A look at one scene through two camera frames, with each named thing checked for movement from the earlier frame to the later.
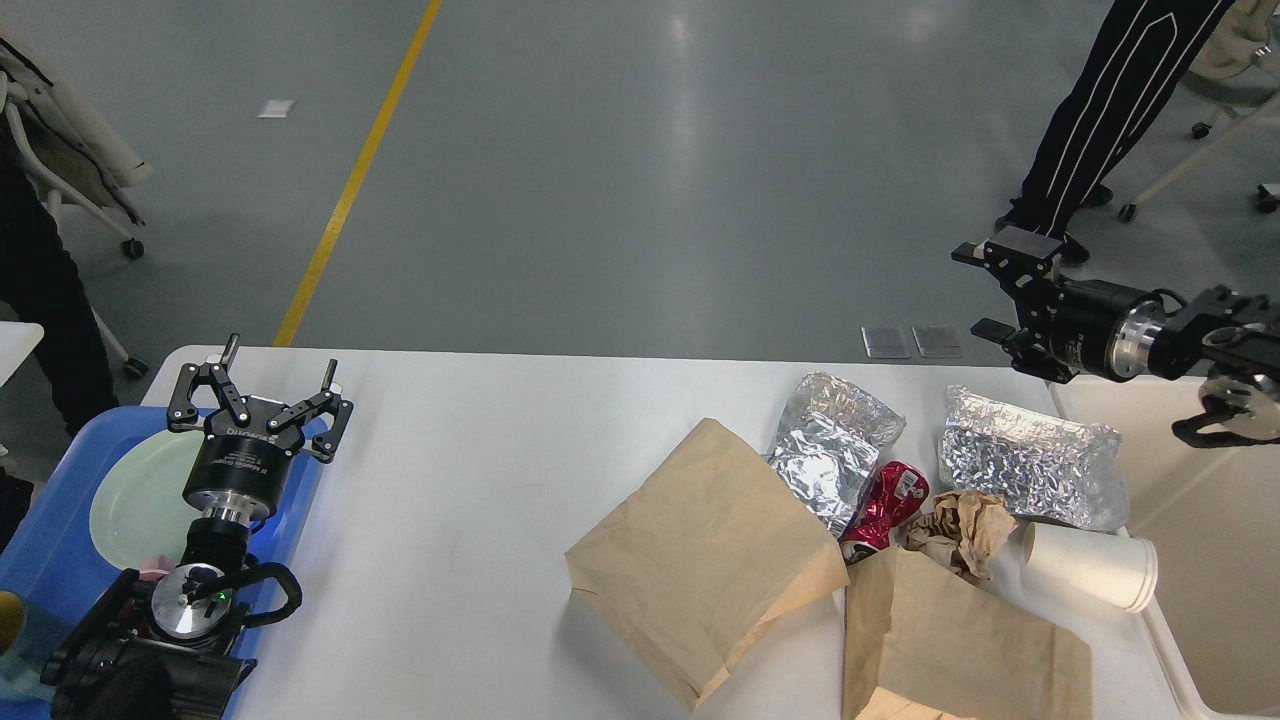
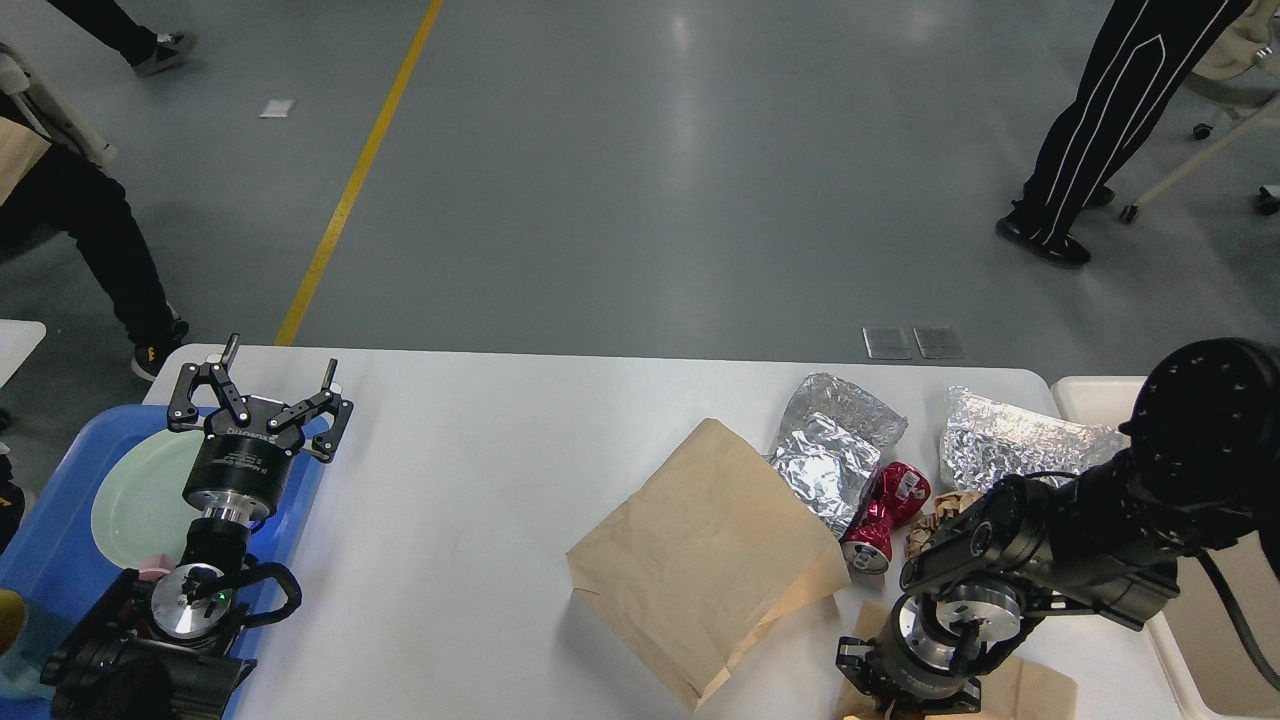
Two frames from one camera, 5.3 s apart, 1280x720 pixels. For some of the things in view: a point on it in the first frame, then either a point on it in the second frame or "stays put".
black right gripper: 1103,329 → 930,650
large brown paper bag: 683,571 stays put
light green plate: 137,507 stays put
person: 40,283 → 83,197
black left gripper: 243,472 stays put
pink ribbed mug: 155,568 stays put
